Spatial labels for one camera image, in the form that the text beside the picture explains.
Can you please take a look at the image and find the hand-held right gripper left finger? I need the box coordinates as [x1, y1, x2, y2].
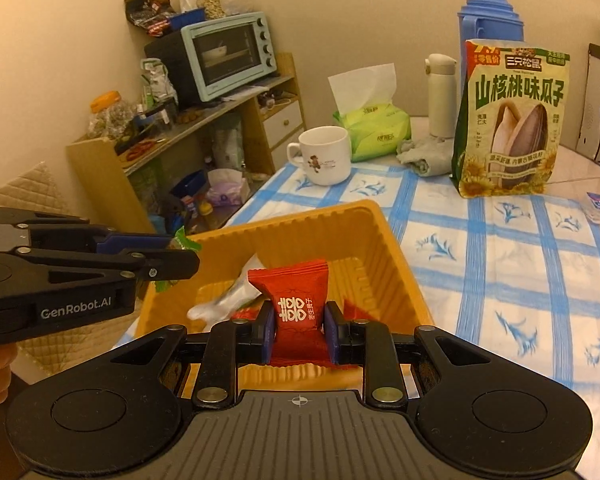
[107, 300, 278, 408]

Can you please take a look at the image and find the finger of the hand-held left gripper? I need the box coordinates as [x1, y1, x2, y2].
[29, 214, 175, 257]
[14, 246, 201, 285]

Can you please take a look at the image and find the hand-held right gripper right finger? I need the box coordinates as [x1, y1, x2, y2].
[325, 300, 491, 406]

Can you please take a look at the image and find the green snack packet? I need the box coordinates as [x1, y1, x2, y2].
[152, 226, 202, 294]

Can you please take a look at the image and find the red snack packet white print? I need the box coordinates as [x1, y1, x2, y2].
[246, 259, 364, 368]

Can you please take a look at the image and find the white silver snack packet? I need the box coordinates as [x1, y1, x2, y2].
[186, 254, 267, 322]

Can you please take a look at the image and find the orange plastic basket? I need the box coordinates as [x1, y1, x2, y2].
[135, 199, 436, 396]

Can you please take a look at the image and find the wooden shelf unit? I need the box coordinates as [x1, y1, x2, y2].
[66, 52, 308, 236]

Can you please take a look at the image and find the dark blue box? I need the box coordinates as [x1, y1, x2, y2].
[170, 170, 211, 211]

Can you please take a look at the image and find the purple and white bag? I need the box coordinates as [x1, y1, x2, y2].
[207, 169, 252, 208]

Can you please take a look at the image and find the jar with orange lid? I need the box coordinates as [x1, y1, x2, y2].
[87, 91, 132, 142]

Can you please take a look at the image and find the green and white bag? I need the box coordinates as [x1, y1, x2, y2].
[140, 57, 179, 111]

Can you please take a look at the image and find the white mug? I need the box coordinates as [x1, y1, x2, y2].
[286, 126, 353, 187]

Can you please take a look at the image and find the blue checked tablecloth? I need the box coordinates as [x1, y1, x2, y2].
[230, 160, 600, 413]

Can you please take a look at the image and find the grey cloth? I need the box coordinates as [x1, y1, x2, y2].
[396, 135, 456, 177]

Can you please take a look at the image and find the green tissue pack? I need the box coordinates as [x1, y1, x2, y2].
[327, 63, 412, 163]

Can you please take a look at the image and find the light blue toaster oven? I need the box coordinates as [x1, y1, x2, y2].
[144, 12, 278, 108]

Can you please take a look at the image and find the black and red snack bag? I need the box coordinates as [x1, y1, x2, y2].
[125, 0, 177, 39]

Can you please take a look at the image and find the jar of nuts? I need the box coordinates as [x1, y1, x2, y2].
[195, 0, 227, 21]

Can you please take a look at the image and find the white flask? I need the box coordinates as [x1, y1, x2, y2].
[425, 53, 460, 138]

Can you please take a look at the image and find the sunflower seed bag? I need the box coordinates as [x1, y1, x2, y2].
[451, 39, 572, 200]

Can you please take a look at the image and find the white box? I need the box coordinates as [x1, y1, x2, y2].
[577, 42, 600, 162]

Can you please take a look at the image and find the blue thermos jug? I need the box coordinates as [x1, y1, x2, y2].
[455, 0, 526, 92]

